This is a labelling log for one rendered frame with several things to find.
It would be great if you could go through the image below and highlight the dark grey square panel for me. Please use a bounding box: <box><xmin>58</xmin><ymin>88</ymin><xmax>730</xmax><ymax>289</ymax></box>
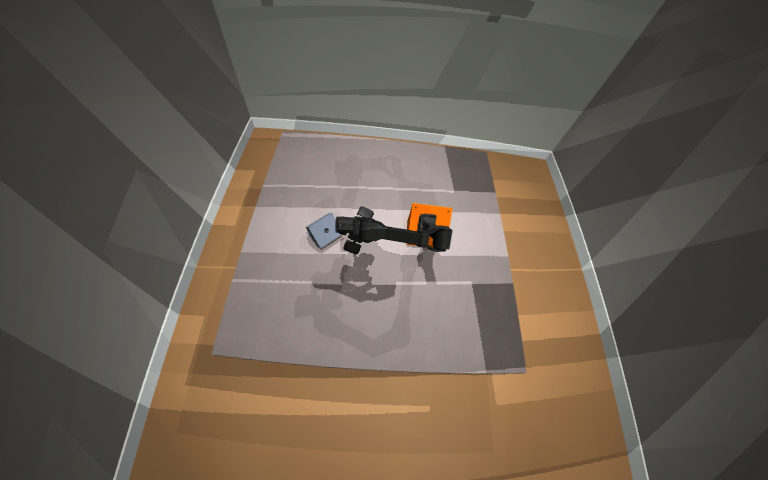
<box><xmin>306</xmin><ymin>213</ymin><xmax>341</xmax><ymax>248</ymax></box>

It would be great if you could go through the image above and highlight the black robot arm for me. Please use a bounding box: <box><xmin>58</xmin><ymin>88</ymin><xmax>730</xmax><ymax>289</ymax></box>
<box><xmin>335</xmin><ymin>213</ymin><xmax>452</xmax><ymax>252</ymax></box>

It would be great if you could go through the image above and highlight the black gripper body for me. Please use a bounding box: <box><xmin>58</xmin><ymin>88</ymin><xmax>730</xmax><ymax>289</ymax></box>
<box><xmin>343</xmin><ymin>206</ymin><xmax>374</xmax><ymax>255</ymax></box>

